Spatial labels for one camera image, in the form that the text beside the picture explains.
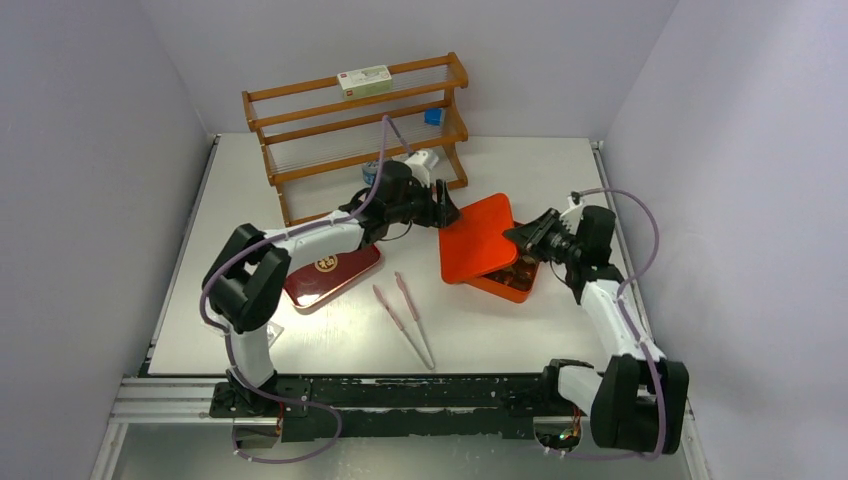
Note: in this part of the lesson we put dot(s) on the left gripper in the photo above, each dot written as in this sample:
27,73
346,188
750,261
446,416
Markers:
437,215

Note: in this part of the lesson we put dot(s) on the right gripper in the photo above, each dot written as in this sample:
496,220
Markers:
529,236

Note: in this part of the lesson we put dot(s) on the orange box lid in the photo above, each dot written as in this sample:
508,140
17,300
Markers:
454,241

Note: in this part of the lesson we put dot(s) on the orange compartment box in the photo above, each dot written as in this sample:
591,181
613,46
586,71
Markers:
510,281

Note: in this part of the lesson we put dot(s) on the pink tongs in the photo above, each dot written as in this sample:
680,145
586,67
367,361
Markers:
409,325

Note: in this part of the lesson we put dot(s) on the dark red tray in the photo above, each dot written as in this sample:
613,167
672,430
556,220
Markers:
314,285

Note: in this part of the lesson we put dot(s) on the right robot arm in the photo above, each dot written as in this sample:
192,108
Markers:
637,401

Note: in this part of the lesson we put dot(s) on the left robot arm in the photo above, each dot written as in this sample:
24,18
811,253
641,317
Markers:
243,287

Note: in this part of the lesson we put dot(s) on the blue lidded jar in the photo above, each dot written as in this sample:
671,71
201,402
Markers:
371,172

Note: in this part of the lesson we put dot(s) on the blue cube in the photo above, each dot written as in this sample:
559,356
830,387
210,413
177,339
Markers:
434,116

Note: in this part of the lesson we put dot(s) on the white green box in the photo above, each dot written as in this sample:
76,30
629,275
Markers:
365,82

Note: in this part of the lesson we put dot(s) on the wooden three-tier shelf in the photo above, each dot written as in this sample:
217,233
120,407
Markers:
307,128

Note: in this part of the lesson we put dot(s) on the clear plastic bag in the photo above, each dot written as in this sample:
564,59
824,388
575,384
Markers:
273,332

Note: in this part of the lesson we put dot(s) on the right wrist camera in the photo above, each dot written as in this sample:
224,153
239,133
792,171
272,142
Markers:
572,215

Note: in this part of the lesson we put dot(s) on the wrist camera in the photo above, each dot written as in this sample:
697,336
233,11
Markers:
422,163
572,215

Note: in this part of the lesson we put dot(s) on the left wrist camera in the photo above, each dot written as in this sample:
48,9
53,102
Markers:
422,163

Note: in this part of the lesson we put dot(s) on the black base frame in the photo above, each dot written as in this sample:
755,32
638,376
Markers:
315,407

